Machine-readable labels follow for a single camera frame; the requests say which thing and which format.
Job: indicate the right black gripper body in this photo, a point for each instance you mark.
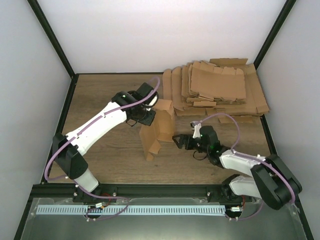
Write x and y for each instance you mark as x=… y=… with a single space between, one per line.
x=191 y=146

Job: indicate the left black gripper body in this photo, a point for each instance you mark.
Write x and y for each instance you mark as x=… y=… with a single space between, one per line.
x=142 y=118

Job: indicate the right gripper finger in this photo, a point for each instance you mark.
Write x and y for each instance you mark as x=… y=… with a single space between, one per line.
x=181 y=138
x=181 y=143

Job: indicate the brown cardboard box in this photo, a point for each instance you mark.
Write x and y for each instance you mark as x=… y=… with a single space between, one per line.
x=162 y=129

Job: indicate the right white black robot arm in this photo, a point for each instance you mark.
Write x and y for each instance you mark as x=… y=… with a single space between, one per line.
x=263 y=177

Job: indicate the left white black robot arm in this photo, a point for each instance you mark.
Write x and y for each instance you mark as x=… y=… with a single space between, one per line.
x=68 y=150

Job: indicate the stack of flat cardboard blanks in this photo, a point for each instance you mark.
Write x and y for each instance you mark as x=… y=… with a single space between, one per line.
x=220 y=85

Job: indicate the clear plastic sheet cover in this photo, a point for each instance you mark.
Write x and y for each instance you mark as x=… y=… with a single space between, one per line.
x=258 y=222

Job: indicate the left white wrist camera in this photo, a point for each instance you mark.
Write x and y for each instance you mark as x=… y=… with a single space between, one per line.
x=153 y=101

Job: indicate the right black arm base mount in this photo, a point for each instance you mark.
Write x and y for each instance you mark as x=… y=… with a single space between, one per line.
x=223 y=194

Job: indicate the light blue slotted cable duct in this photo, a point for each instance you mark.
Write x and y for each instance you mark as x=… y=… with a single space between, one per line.
x=134 y=210

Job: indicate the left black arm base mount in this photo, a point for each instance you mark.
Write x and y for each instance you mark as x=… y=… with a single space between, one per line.
x=92 y=197

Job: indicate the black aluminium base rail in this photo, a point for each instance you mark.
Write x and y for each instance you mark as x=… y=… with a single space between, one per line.
x=59 y=190

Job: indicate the black frame post left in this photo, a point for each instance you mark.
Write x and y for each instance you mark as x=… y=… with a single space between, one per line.
x=42 y=19

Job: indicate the black frame post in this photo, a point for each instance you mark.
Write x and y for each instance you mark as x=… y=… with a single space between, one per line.
x=42 y=19
x=280 y=20

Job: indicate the black frame post right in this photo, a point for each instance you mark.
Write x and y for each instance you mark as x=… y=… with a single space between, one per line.
x=280 y=20

